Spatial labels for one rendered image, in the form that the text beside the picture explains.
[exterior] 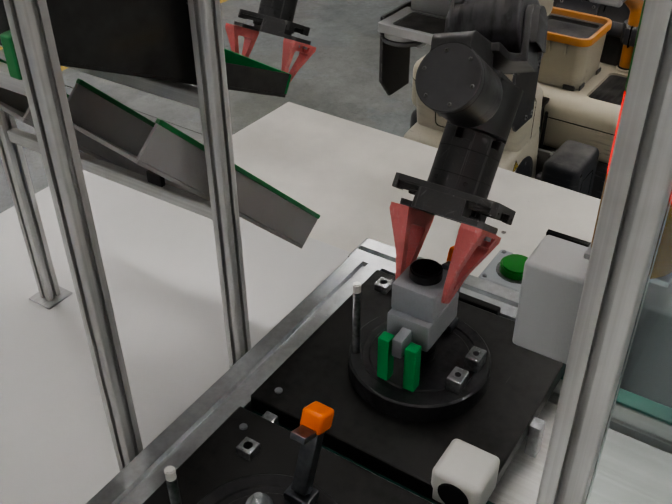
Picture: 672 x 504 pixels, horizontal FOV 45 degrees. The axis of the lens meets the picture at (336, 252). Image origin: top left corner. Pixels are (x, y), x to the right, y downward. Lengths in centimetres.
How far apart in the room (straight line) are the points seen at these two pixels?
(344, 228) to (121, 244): 33
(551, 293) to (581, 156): 116
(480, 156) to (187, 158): 27
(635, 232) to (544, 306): 11
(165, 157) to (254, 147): 68
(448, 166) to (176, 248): 56
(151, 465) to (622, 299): 46
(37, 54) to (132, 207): 74
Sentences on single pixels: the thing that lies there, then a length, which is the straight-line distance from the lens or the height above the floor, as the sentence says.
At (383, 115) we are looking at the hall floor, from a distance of 346.
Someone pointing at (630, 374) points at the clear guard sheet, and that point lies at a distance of 52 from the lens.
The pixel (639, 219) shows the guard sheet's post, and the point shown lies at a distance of 45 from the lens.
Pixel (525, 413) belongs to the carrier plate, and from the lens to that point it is 80.
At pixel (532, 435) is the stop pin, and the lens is 81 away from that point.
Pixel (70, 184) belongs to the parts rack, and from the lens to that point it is 63.
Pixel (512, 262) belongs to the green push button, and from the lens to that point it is 98.
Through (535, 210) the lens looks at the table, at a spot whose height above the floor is 86.
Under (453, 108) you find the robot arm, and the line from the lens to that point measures 67.
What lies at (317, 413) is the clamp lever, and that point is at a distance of 64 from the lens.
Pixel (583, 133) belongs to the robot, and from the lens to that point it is 177.
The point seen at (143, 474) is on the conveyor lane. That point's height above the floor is 96.
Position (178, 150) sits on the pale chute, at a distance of 77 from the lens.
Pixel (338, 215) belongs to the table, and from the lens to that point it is 124.
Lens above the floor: 155
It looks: 36 degrees down
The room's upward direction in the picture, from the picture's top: straight up
